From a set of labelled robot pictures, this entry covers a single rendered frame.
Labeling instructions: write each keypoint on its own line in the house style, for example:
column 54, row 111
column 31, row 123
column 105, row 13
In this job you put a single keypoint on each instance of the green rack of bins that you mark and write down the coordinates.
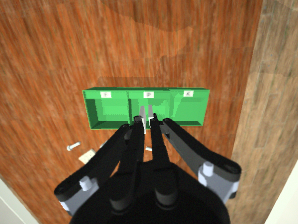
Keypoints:
column 111, row 107

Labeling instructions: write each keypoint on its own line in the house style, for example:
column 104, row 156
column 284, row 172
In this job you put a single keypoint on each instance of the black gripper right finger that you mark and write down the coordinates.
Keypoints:
column 218, row 173

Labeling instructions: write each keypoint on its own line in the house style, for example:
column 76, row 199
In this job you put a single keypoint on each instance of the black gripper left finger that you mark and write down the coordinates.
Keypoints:
column 126, row 146

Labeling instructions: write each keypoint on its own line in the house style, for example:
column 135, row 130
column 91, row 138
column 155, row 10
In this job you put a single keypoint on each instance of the white domino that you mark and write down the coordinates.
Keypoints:
column 85, row 157

